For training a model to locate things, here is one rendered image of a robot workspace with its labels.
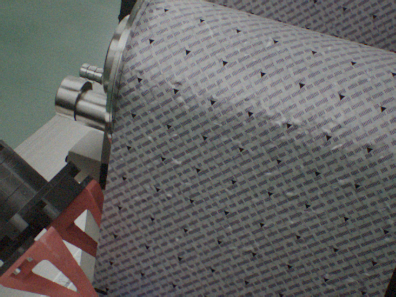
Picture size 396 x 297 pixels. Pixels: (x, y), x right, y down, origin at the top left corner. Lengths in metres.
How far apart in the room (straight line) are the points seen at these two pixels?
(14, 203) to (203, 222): 0.15
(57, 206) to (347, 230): 0.23
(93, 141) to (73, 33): 3.21
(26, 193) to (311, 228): 0.23
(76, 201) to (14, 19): 3.37
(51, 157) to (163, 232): 0.55
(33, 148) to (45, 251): 0.57
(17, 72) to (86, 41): 0.54
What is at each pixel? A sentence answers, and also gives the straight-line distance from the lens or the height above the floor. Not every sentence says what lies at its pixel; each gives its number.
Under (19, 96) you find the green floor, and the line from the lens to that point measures 3.25.
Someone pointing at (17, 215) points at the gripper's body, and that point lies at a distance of 0.60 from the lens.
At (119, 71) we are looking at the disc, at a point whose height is 1.27.
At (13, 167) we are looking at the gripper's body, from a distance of 0.64.
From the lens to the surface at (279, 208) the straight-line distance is 0.57.
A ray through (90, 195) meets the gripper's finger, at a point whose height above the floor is 1.13.
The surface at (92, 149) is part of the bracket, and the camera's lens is 0.71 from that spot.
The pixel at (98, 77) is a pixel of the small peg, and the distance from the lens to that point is 0.63.
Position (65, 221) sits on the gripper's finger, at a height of 1.10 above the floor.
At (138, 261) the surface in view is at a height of 1.10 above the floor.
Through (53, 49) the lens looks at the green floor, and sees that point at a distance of 3.71.
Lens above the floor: 1.51
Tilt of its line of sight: 30 degrees down
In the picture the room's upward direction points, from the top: 11 degrees clockwise
